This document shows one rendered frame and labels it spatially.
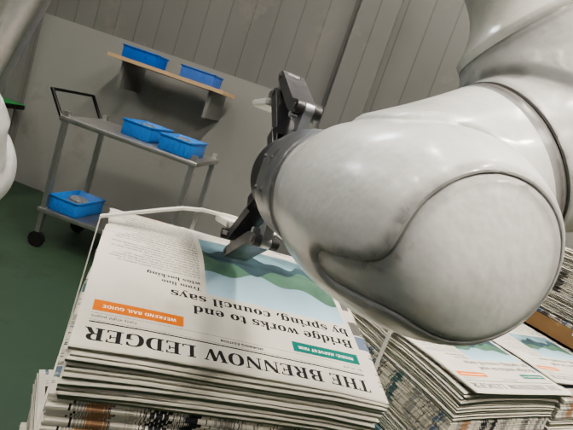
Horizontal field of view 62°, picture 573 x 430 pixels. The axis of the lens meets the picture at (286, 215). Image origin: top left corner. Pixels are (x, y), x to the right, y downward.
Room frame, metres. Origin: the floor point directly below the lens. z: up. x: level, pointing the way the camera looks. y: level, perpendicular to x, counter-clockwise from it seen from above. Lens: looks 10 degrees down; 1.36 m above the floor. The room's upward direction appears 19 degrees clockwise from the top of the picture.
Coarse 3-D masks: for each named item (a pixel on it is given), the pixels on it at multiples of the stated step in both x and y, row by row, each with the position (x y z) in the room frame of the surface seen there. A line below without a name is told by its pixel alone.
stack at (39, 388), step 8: (40, 376) 0.72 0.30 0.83; (48, 376) 0.73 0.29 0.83; (40, 384) 0.70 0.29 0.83; (48, 384) 0.71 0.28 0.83; (32, 392) 0.72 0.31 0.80; (40, 392) 0.68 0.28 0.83; (32, 400) 0.70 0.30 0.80; (40, 400) 0.67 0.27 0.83; (32, 408) 0.68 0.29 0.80; (40, 408) 0.65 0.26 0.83; (32, 416) 0.65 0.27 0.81; (24, 424) 0.74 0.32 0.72; (32, 424) 0.64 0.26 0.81
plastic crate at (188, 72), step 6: (186, 66) 3.90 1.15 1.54; (180, 72) 3.91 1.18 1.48; (186, 72) 3.90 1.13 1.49; (192, 72) 3.89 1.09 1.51; (198, 72) 3.89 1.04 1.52; (204, 72) 3.87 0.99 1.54; (192, 78) 3.89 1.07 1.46; (198, 78) 3.88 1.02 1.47; (204, 78) 3.88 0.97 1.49; (210, 78) 3.87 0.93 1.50; (216, 78) 3.91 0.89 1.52; (222, 78) 4.02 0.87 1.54; (210, 84) 3.87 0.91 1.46; (216, 84) 3.95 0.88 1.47
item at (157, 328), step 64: (128, 256) 0.44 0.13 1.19; (192, 256) 0.49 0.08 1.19; (128, 320) 0.36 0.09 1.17; (192, 320) 0.39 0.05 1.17; (256, 320) 0.43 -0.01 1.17; (320, 320) 0.48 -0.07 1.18; (64, 384) 0.32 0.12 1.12; (128, 384) 0.33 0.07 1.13; (192, 384) 0.35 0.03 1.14; (256, 384) 0.36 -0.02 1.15; (320, 384) 0.39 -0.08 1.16
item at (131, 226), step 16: (112, 224) 0.51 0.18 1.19; (128, 224) 0.53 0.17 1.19; (144, 224) 0.54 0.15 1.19; (160, 224) 0.57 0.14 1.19; (144, 240) 0.49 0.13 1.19; (160, 240) 0.51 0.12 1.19; (176, 240) 0.53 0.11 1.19; (192, 240) 0.55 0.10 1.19; (208, 240) 0.57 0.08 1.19; (208, 256) 0.51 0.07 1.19; (256, 256) 0.58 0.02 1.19; (272, 256) 0.60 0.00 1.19; (288, 272) 0.55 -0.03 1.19
